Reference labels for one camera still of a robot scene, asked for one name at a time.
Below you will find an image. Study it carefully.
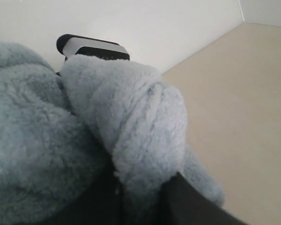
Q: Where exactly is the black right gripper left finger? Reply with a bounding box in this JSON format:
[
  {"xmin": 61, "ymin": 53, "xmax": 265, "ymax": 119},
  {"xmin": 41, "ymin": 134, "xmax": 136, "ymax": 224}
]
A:
[{"xmin": 58, "ymin": 161, "xmax": 129, "ymax": 225}]

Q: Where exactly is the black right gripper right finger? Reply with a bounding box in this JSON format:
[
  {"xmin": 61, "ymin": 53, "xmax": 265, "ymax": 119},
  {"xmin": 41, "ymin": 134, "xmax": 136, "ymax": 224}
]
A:
[{"xmin": 153, "ymin": 173, "xmax": 245, "ymax": 225}]

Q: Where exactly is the light blue fluffy towel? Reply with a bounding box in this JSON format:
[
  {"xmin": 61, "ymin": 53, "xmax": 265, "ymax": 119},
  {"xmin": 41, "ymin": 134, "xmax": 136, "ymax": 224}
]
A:
[{"xmin": 0, "ymin": 42, "xmax": 224, "ymax": 225}]

